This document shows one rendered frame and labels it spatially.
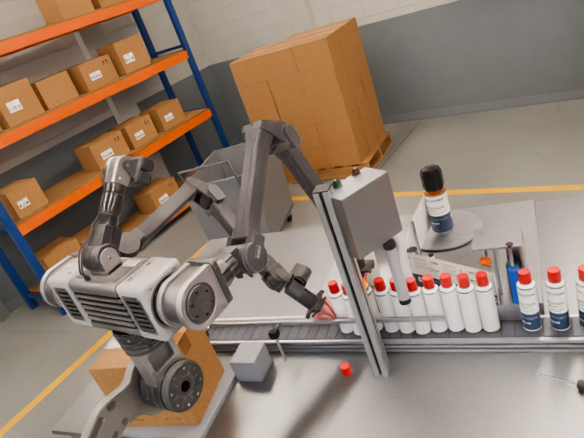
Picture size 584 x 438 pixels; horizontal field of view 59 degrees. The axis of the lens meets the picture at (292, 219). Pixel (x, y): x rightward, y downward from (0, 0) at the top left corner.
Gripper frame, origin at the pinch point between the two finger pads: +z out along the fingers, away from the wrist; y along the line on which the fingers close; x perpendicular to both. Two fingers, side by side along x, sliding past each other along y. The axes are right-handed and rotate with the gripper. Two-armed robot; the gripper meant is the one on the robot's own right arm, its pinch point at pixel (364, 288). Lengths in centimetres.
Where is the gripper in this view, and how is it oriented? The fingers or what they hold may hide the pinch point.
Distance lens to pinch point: 178.4
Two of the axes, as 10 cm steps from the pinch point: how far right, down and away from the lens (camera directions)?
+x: -3.4, 5.1, -7.9
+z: 3.2, 8.6, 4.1
